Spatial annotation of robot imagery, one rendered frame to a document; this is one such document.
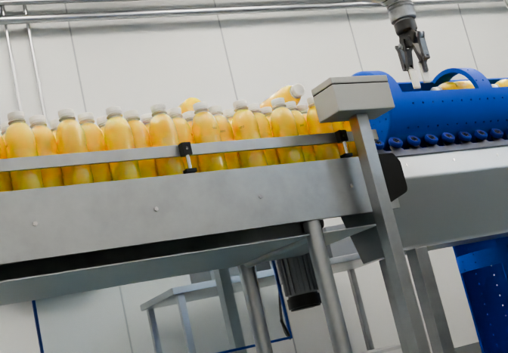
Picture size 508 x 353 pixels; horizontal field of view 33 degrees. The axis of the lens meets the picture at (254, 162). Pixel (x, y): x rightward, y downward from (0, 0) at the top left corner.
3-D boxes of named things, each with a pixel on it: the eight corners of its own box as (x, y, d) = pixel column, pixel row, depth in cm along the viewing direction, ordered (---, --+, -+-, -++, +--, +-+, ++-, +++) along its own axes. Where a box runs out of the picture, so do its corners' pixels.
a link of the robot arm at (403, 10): (401, 12, 306) (406, 28, 305) (382, 12, 301) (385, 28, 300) (418, 1, 299) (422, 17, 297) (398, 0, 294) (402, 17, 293)
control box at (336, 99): (395, 107, 244) (386, 73, 247) (339, 110, 234) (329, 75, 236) (374, 119, 253) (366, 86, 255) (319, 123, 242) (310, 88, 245)
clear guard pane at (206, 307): (289, 335, 276) (255, 190, 286) (50, 389, 235) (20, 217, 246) (289, 336, 276) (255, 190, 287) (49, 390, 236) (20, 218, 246)
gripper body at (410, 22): (419, 16, 297) (427, 41, 295) (404, 26, 304) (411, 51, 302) (403, 16, 293) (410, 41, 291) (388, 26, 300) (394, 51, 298)
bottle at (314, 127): (317, 168, 253) (302, 109, 257) (340, 163, 253) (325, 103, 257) (318, 163, 246) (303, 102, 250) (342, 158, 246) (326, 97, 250)
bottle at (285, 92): (280, 114, 273) (311, 93, 257) (267, 128, 269) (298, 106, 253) (265, 97, 272) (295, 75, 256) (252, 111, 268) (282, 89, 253)
